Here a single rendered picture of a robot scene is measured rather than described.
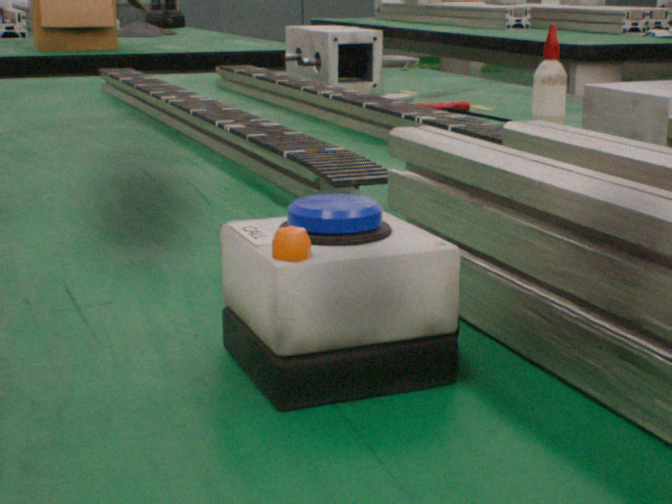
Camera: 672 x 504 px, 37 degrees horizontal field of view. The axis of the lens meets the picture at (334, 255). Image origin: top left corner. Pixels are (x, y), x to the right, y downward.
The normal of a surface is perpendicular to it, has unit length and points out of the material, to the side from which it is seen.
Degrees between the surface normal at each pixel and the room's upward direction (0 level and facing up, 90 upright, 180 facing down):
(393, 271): 90
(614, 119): 90
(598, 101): 90
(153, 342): 0
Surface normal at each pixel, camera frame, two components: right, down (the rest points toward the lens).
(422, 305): 0.37, 0.24
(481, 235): -0.93, 0.10
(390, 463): 0.00, -0.97
